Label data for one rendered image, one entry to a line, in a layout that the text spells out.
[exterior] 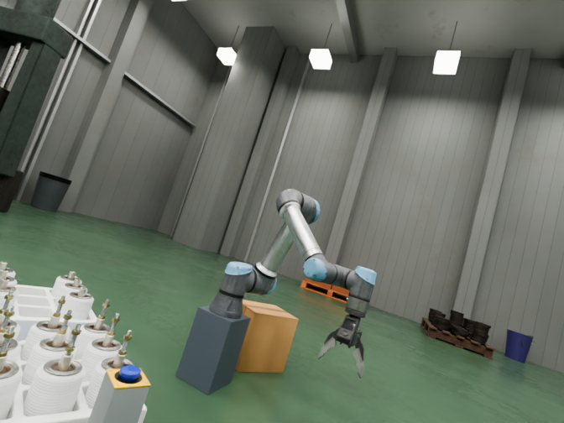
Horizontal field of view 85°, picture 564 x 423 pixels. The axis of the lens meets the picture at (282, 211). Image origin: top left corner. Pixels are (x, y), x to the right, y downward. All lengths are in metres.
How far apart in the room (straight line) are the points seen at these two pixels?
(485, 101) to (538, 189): 2.23
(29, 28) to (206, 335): 4.83
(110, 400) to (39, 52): 4.98
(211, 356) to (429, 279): 6.34
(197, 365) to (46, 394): 0.71
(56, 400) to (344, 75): 8.97
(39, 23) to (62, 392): 5.02
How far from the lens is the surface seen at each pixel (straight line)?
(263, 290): 1.51
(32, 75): 5.32
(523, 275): 7.70
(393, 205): 7.60
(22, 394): 0.98
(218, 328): 1.41
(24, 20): 5.69
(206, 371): 1.47
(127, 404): 0.77
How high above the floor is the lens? 0.66
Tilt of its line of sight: 6 degrees up
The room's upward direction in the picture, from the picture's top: 17 degrees clockwise
